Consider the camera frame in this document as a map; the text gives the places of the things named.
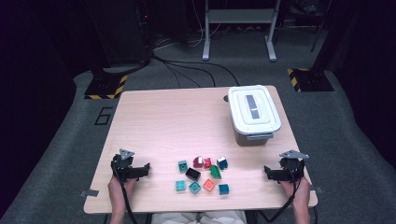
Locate person's right hand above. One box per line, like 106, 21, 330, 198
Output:
279, 176, 312, 210

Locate white metal desk frame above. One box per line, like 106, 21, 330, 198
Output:
202, 0, 282, 63

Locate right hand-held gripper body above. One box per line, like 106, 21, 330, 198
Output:
277, 149, 310, 184

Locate transparent grey storage box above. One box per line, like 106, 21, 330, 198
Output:
231, 124, 276, 147

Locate hand-held gripper black cable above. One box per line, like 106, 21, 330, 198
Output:
111, 161, 140, 224
257, 167, 303, 224

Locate white box lid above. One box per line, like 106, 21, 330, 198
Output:
227, 84, 282, 136

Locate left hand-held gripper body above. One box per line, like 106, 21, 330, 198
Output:
110, 148, 138, 183

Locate person's white trousers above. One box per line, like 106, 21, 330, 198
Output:
151, 210, 248, 224

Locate black stand yellow-striped base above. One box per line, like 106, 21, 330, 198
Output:
83, 66, 129, 101
286, 67, 335, 93

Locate black equipment cabinet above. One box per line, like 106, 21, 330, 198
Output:
83, 0, 154, 68

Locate black building block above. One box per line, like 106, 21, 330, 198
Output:
185, 167, 202, 182

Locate black floor cable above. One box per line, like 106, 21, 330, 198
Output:
152, 54, 241, 88
163, 63, 202, 89
161, 60, 217, 89

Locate magenta building block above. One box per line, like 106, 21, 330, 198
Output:
192, 155, 205, 169

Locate white cable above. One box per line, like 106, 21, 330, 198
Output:
186, 0, 226, 49

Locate green building block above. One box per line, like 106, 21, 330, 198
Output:
208, 164, 223, 180

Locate left hand-held gripper black cable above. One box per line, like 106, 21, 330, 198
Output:
111, 161, 140, 224

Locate right hand-held gripper black cable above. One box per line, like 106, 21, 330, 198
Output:
257, 167, 303, 224

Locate blue white-topped building block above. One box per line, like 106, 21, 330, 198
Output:
216, 156, 229, 171

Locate person's left hand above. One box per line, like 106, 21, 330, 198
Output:
107, 175, 137, 208

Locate orange building block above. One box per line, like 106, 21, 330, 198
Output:
202, 178, 217, 193

